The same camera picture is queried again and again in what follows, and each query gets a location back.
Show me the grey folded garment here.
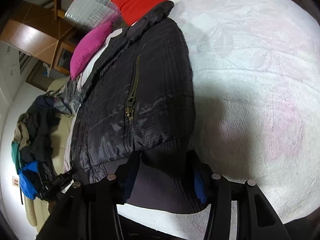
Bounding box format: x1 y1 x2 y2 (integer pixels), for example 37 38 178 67
54 78 81 116

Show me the black puffer jacket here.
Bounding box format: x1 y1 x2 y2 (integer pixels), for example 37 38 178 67
70 1 207 214

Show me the magenta pillow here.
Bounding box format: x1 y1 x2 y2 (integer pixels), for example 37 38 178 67
70 22 112 80

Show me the wooden cabinet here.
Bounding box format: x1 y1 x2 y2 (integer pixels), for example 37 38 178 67
1 1 76 75

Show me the beige armchair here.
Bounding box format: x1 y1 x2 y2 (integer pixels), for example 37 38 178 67
23 77 75 230

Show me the pile of dark clothes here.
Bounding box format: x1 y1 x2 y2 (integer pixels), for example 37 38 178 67
11 90 60 202

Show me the silver foil headboard cover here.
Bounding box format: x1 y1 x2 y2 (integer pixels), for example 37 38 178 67
64 0 124 31

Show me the white bed blanket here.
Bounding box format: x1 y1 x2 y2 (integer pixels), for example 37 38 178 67
62 0 320 240

